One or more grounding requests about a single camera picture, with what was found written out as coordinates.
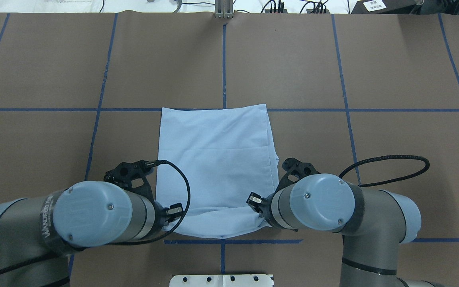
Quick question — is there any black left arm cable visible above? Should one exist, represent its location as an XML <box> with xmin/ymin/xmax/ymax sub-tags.
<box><xmin>0</xmin><ymin>159</ymin><xmax>191</xmax><ymax>287</ymax></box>

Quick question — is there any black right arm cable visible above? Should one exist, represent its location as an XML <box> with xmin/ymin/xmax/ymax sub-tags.
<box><xmin>338</xmin><ymin>155</ymin><xmax>430</xmax><ymax>188</ymax></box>

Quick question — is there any grey aluminium frame post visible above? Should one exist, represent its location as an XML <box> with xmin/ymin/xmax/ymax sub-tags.
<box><xmin>214</xmin><ymin>0</ymin><xmax>234</xmax><ymax>19</ymax></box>

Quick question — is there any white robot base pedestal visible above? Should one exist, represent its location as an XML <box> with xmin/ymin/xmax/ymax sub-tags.
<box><xmin>169</xmin><ymin>274</ymin><xmax>275</xmax><ymax>287</ymax></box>

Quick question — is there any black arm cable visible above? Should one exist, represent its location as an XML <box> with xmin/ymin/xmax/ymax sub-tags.
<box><xmin>338</xmin><ymin>155</ymin><xmax>430</xmax><ymax>188</ymax></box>
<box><xmin>0</xmin><ymin>159</ymin><xmax>191</xmax><ymax>287</ymax></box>

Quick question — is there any light blue t-shirt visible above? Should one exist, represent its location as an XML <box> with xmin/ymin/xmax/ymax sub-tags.
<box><xmin>158</xmin><ymin>104</ymin><xmax>279</xmax><ymax>239</ymax></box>

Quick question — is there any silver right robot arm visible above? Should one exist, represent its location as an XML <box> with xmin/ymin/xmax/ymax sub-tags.
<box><xmin>247</xmin><ymin>155</ymin><xmax>439</xmax><ymax>287</ymax></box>

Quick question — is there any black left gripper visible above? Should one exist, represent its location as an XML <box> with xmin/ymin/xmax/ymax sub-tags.
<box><xmin>104</xmin><ymin>160</ymin><xmax>184</xmax><ymax>232</ymax></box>

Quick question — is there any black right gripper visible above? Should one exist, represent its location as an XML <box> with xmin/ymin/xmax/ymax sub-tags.
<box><xmin>246</xmin><ymin>158</ymin><xmax>320</xmax><ymax>218</ymax></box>

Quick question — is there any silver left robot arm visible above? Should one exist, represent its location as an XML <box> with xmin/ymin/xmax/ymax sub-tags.
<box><xmin>0</xmin><ymin>160</ymin><xmax>191</xmax><ymax>287</ymax></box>

